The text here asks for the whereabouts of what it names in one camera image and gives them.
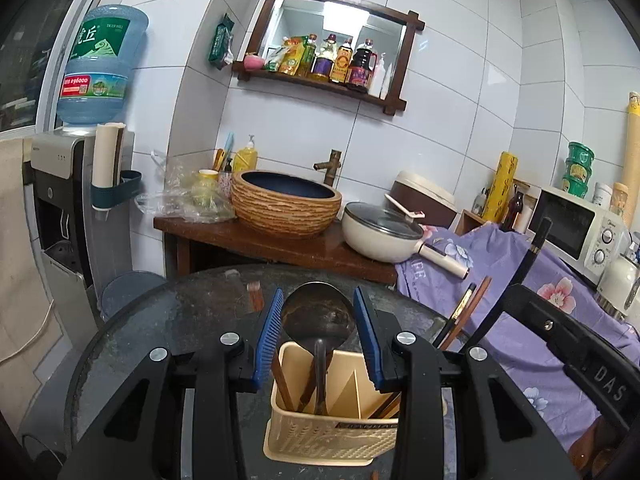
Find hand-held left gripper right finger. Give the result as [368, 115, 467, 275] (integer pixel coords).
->
[352, 286, 581, 480]

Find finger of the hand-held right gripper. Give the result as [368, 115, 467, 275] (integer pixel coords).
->
[477, 216, 553, 350]
[500, 284, 592, 367]

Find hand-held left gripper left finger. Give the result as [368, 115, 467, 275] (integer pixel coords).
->
[57, 287, 285, 480]

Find metal spoon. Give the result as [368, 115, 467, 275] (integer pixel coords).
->
[280, 281, 357, 417]

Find black chopstick with gold tip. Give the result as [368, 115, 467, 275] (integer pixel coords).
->
[431, 282, 478, 350]

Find cream plastic utensil holder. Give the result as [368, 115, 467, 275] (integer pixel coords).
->
[262, 341, 448, 467]

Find person's right hand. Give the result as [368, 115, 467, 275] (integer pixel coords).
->
[567, 417, 623, 473]

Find purple floral cloth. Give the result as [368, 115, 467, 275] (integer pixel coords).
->
[395, 222, 640, 453]

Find brown glass bottle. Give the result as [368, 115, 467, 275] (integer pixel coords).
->
[501, 185, 525, 233]

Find white microwave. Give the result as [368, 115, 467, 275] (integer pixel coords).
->
[527, 184, 632, 286]

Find white kettle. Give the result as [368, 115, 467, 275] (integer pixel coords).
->
[595, 252, 640, 321]

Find dark wooden counter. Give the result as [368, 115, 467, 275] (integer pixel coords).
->
[153, 212, 398, 286]

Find yellow roll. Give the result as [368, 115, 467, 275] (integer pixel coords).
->
[482, 151, 519, 223]

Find cream pan with glass lid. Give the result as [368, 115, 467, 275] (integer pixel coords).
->
[341, 201, 471, 281]

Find green noodle cup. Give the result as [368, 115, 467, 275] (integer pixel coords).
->
[565, 159, 593, 181]
[561, 176, 590, 200]
[567, 141, 596, 163]

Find brown white rice cooker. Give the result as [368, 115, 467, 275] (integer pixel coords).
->
[389, 170, 457, 226]

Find orange lidded jar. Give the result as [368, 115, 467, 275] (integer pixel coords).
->
[610, 182, 630, 216]

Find woven pattern basin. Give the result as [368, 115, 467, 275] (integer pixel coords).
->
[230, 169, 343, 240]

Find white rice paddle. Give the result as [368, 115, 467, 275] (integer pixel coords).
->
[384, 193, 426, 222]

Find grey round bin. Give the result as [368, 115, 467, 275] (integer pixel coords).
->
[100, 271, 168, 321]

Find clear plastic bags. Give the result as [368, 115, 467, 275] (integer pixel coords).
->
[134, 149, 237, 223]

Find tall stack of yellow cups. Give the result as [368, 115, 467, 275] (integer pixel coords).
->
[620, 91, 640, 216]

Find bronze faucet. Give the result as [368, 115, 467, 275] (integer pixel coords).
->
[313, 149, 346, 187]

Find yellow soap dispenser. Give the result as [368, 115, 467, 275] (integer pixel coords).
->
[232, 135, 258, 173]

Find teal cup holder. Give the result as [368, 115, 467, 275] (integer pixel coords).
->
[90, 170, 143, 211]

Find grey water dispenser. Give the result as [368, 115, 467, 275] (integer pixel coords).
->
[22, 127, 136, 321]

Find white paper cup tube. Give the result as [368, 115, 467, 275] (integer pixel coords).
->
[91, 121, 126, 186]

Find white bottle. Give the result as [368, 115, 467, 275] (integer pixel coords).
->
[370, 53, 393, 100]

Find beige cloth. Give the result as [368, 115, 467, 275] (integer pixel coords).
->
[0, 137, 66, 436]

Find dark soy sauce bottle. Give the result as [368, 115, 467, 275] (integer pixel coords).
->
[346, 37, 378, 93]

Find brown sauce bottle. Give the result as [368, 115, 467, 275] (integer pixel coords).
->
[330, 37, 355, 85]

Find yellow green package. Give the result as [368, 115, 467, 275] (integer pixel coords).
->
[265, 36, 308, 77]

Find green oil bottle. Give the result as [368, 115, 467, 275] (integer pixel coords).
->
[299, 34, 318, 78]

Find green hanging packet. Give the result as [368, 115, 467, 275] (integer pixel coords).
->
[207, 12, 236, 71]

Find wooden framed mirror shelf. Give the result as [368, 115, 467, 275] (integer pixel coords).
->
[231, 0, 426, 117]

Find blue water bottle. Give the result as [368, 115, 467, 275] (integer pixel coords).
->
[56, 4, 150, 128]

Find sliding window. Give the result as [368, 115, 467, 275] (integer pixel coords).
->
[0, 0, 121, 136]

